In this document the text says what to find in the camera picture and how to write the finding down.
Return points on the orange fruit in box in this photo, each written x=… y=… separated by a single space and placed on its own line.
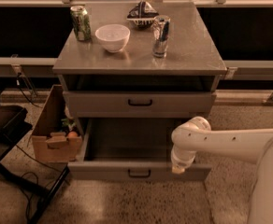
x=72 y=134

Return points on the grey drawer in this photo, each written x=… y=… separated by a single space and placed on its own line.
x=152 y=104
x=130 y=150

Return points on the dark chip bag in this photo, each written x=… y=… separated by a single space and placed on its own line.
x=142 y=15

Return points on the grey top drawer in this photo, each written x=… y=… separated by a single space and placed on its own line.
x=152 y=104

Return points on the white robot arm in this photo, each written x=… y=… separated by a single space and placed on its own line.
x=253 y=146

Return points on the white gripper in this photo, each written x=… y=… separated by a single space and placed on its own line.
x=178 y=161

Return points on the metal railing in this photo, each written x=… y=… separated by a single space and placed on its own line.
x=24 y=64

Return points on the white bowl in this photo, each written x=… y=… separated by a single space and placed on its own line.
x=113 y=37

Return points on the green soda can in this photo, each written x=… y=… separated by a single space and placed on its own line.
x=81 y=23

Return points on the grey drawer cabinet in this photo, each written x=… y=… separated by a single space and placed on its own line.
x=192 y=62

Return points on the black stand with tray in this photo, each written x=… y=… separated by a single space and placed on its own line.
x=27 y=187

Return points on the silver blue energy drink can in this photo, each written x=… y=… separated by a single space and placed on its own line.
x=160 y=29

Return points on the cardboard box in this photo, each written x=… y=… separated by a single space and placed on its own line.
x=50 y=142

